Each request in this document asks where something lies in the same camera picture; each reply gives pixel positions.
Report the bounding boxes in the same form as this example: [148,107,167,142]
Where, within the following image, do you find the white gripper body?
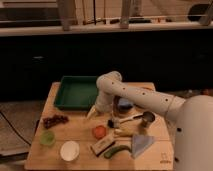
[95,91,114,113]

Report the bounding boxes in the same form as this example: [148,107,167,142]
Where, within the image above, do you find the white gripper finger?
[86,107,98,119]

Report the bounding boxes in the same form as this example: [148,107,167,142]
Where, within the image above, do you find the red apple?
[92,125,107,139]

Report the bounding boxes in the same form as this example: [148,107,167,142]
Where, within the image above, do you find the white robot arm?
[94,71,213,171]

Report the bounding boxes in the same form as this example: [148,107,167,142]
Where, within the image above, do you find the dark bowl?
[113,96,133,115]

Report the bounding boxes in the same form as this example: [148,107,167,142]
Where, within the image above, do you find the green plastic tray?
[54,76,98,110]

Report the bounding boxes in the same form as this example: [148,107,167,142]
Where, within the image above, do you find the wooden block eraser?
[91,136,115,156]

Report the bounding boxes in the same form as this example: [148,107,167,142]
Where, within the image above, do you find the yellow banana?
[114,129,133,137]

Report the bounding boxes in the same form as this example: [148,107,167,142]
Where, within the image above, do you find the green cucumber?
[104,145,131,159]

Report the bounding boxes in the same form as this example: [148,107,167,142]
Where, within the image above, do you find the white bowl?
[60,141,80,161]

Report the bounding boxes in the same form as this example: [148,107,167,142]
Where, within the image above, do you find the metal measuring cup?
[141,111,155,128]

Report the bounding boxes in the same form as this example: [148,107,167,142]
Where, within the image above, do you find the bunch of dark grapes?
[43,115,69,129]

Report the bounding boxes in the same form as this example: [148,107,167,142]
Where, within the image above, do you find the small green cup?
[40,130,55,146]

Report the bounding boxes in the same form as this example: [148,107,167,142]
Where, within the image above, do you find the blue grey cloth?
[131,135,155,158]

